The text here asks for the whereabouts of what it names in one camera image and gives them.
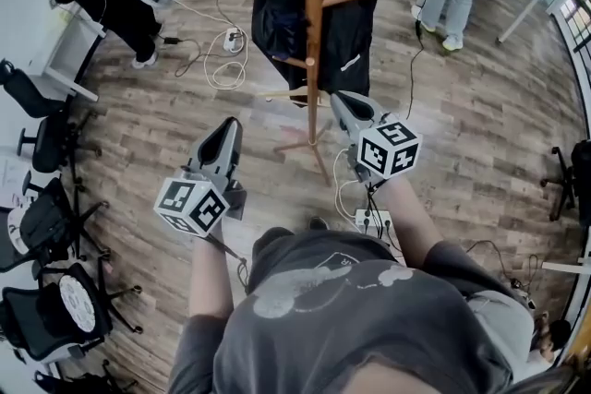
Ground coiled white cable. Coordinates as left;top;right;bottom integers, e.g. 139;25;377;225
173;0;251;91

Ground person's left forearm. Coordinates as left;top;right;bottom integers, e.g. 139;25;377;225
187;223;250;320

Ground sheets of paper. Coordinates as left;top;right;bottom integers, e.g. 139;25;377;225
0;155;39;207

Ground person's right forearm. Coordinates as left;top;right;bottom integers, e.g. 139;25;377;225
372;173;445;267

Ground round white dotted disc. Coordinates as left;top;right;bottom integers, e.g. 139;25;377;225
58;275;97;334

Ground white desk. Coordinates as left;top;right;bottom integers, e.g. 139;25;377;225
25;3;108;103

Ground thin white cable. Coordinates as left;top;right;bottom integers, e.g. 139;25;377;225
332;146;362;223

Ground black office chair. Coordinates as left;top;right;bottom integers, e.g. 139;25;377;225
0;58;103;195
0;170;113;273
538;137;591;228
0;261;144;366

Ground wooden coat stand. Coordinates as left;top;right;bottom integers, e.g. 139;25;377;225
257;0;374;188

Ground person's grey t-shirt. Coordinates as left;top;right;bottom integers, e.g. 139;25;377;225
168;229;537;394

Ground black hanging coat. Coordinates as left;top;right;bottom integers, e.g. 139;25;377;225
251;0;416;108

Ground white power strip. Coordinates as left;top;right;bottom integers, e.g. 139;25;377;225
223;27;246;54
354;209;393;238

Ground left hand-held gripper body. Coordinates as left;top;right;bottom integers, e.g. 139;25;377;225
153;116;248;239

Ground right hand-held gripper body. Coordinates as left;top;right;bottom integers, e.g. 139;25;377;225
330;90;424;190

